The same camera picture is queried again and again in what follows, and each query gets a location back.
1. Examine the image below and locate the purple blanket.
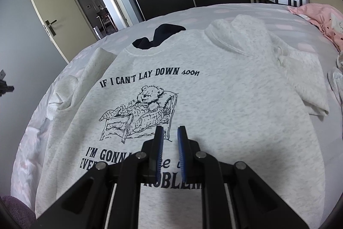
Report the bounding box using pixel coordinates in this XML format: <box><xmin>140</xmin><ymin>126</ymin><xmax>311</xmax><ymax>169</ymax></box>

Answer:
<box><xmin>1</xmin><ymin>196</ymin><xmax>36</xmax><ymax>228</ymax></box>

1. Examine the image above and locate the light grey printed sweatshirt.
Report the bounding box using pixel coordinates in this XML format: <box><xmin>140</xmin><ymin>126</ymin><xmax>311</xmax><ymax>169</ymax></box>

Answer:
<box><xmin>35</xmin><ymin>15</ymin><xmax>329</xmax><ymax>228</ymax></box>

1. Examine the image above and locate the dark navy garment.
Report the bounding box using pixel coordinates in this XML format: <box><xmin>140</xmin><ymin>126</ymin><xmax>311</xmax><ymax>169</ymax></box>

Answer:
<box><xmin>132</xmin><ymin>24</ymin><xmax>186</xmax><ymax>50</ymax></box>

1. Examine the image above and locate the pink patterned garment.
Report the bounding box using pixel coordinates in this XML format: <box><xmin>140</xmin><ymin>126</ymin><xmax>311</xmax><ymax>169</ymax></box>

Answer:
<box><xmin>288</xmin><ymin>3</ymin><xmax>343</xmax><ymax>52</ymax></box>

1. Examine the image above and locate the white garment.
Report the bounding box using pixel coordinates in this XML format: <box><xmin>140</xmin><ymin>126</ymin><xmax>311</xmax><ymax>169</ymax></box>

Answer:
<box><xmin>327</xmin><ymin>52</ymin><xmax>343</xmax><ymax>106</ymax></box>

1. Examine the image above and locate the cream door with handle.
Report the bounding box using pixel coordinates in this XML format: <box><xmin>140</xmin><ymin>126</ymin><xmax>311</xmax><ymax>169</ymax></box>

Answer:
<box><xmin>31</xmin><ymin>0</ymin><xmax>97</xmax><ymax>63</ymax></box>

